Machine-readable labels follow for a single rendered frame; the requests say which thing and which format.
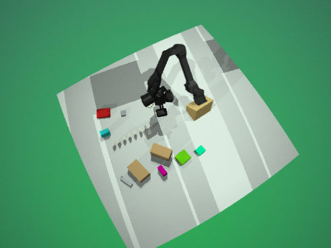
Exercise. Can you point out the teal rectangular block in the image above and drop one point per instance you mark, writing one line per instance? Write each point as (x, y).
(200, 150)
(104, 133)

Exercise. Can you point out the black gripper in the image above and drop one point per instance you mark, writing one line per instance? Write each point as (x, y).
(162, 111)

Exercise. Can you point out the lime green block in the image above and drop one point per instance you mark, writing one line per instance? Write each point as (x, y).
(182, 157)

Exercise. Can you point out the red rectangular block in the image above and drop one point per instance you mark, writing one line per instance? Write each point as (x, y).
(103, 113)

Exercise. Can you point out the magenta rectangular block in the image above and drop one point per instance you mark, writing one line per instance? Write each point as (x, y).
(162, 170)

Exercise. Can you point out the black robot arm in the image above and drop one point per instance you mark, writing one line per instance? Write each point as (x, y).
(156, 92)

